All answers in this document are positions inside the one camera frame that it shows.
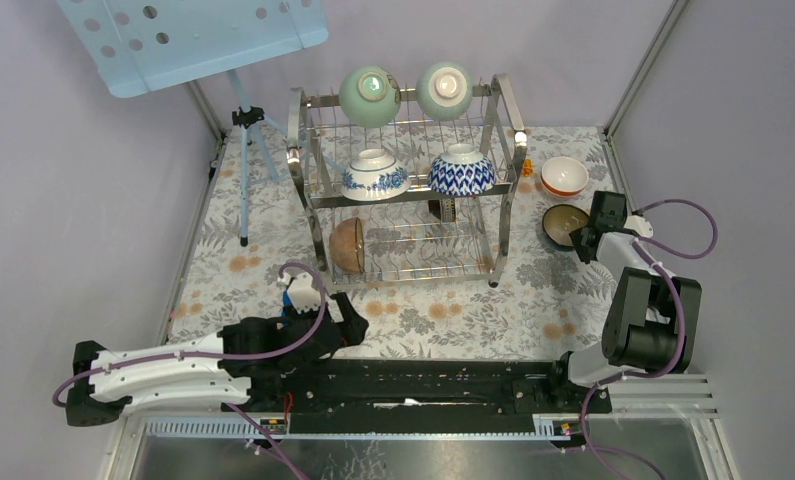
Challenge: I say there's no teal blue bowl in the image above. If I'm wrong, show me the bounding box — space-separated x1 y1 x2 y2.
541 204 589 251

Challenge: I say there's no orange bowl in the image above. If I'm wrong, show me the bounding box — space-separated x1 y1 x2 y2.
540 156 590 198

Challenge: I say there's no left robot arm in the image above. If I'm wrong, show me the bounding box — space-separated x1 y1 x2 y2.
53 292 369 427

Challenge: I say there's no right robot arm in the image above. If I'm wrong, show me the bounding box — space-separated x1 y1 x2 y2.
546 191 702 412

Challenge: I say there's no steel two-tier dish rack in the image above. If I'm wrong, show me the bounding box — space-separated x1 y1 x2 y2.
286 73 529 291

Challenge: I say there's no brown speckled bowl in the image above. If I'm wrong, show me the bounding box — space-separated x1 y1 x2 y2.
329 217 365 274

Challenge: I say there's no floral tablecloth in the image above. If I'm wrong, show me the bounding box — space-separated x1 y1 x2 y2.
167 134 615 360

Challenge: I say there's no dark patterned bowl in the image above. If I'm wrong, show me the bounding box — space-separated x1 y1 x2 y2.
427 199 456 223

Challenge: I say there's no blue white zigzag bowl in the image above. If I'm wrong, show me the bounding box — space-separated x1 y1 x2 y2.
427 143 497 197

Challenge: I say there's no white blue floral bowl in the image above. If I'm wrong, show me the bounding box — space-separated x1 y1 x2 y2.
340 148 411 202

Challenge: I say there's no right green celadon bowl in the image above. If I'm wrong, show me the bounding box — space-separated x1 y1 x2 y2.
415 62 473 122

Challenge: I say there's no green celadon bowl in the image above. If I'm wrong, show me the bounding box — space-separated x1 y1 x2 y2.
339 66 401 129
415 62 473 122

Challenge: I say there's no left green celadon bowl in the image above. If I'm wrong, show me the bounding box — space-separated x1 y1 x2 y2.
339 66 401 129

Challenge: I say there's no light blue music stand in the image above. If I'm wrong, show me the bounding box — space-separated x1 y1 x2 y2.
55 0 330 248

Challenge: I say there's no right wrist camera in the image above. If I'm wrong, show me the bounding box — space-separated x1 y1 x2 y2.
624 215 654 238

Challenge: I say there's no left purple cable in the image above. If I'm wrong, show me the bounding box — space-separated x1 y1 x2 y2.
51 261 331 480

